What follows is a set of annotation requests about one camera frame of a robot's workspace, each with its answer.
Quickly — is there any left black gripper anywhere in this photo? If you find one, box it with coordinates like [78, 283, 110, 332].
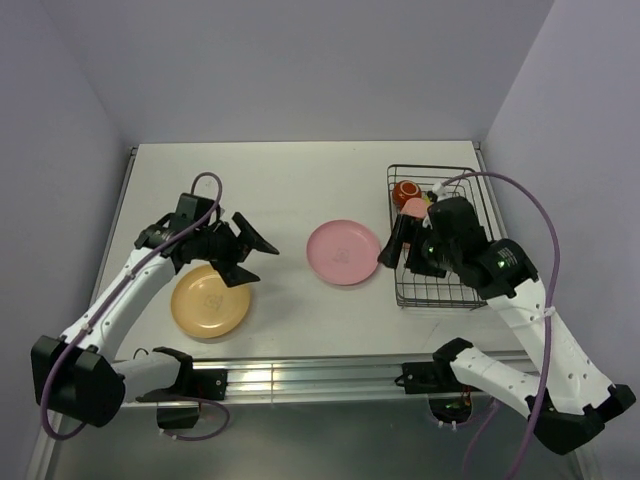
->
[194, 213, 276, 287]

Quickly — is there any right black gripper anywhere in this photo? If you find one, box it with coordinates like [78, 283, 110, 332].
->
[376, 212, 458, 277]

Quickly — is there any salmon plastic cup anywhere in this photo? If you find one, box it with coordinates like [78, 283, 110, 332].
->
[400, 197, 431, 220]

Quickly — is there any orange black mug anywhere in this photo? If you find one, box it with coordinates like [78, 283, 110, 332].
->
[391, 180, 422, 209]

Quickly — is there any pink plastic plate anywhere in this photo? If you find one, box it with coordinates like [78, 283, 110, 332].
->
[306, 219, 381, 286]

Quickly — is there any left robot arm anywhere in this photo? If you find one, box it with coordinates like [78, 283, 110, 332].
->
[30, 193, 278, 431]

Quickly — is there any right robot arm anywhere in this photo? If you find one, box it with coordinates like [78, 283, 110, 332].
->
[378, 197, 636, 455]

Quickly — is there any orange plastic plate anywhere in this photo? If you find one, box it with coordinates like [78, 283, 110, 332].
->
[170, 265, 252, 340]

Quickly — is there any black wire dish rack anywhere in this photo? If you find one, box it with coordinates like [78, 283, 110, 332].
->
[386, 163, 502, 310]

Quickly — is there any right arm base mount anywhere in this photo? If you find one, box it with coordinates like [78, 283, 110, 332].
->
[394, 361, 477, 395]

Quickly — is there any aluminium table rail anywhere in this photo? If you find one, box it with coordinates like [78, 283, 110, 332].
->
[193, 355, 432, 404]

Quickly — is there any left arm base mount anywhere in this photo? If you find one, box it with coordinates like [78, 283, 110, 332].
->
[135, 369, 231, 442]

